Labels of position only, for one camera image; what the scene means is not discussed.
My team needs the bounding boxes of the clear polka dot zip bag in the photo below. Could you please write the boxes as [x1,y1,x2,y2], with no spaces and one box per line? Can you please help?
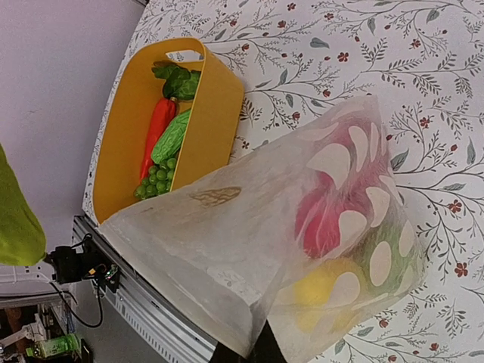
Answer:
[99,96,425,362]

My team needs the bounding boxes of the green toy apple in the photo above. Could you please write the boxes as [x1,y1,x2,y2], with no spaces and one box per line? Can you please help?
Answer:
[354,221,420,296]

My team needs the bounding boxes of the green toy grapes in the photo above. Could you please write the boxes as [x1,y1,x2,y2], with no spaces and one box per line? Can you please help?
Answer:
[134,157,178,200]

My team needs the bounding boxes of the orange toy carrot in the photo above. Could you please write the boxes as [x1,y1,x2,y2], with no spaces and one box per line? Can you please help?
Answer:
[140,97,178,182]

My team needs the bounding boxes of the green toy bitter gourd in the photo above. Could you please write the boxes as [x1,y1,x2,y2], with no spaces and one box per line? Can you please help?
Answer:
[151,109,191,164]

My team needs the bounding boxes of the yellow plastic basket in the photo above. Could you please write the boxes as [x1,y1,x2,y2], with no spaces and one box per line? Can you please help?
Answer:
[82,38,244,225]

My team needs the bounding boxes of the red toy apple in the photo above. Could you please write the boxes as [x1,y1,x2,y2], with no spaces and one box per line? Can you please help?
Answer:
[295,123,389,259]

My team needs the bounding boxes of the aluminium front rail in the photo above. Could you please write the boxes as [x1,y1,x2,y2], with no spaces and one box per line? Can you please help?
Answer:
[73,216,216,362]

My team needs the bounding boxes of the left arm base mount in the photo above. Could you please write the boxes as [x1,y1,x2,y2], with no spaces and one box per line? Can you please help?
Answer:
[45,233,120,293]

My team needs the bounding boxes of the floral white table mat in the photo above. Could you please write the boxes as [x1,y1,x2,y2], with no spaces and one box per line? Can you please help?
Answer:
[91,1,483,362]

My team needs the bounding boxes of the green toy leafy vegetable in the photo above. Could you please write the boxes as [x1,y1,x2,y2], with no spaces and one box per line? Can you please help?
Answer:
[151,64,201,101]

